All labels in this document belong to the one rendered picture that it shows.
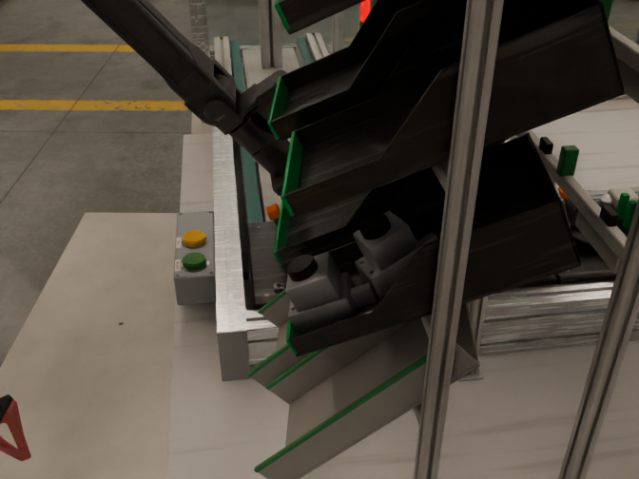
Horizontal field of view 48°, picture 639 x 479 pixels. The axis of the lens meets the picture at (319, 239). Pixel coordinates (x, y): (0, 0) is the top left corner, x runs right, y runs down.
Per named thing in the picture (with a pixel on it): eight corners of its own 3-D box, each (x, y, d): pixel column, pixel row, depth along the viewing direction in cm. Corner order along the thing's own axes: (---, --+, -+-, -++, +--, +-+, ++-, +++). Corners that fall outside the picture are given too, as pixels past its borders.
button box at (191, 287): (177, 306, 122) (172, 277, 119) (180, 239, 140) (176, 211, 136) (218, 302, 123) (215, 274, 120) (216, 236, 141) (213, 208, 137)
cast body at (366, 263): (382, 301, 71) (354, 248, 67) (364, 283, 75) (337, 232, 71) (452, 256, 72) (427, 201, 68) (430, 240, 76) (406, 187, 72)
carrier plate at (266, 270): (255, 314, 113) (254, 303, 112) (247, 231, 133) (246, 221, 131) (404, 301, 116) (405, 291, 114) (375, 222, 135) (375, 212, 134)
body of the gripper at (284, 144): (304, 144, 117) (275, 113, 113) (313, 173, 109) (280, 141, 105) (275, 169, 119) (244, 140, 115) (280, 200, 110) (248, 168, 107)
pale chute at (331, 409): (282, 489, 81) (253, 470, 80) (291, 403, 92) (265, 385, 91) (481, 366, 70) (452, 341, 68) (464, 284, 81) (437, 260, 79)
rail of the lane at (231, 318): (222, 381, 113) (216, 329, 107) (214, 137, 186) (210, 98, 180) (257, 378, 114) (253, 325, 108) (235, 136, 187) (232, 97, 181)
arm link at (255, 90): (200, 80, 108) (198, 111, 101) (256, 32, 104) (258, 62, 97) (254, 130, 115) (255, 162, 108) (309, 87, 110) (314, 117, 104)
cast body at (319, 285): (300, 338, 72) (267, 287, 69) (302, 310, 76) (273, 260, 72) (377, 314, 70) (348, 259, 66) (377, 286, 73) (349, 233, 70)
